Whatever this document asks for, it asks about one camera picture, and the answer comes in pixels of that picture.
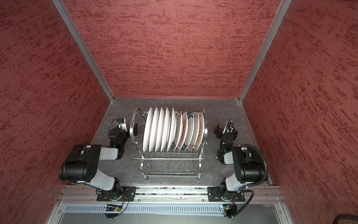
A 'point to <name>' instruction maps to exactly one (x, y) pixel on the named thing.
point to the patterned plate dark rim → (184, 132)
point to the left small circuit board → (113, 207)
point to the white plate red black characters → (189, 132)
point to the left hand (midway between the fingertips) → (130, 126)
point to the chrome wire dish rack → (178, 163)
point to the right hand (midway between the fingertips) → (224, 126)
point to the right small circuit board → (230, 210)
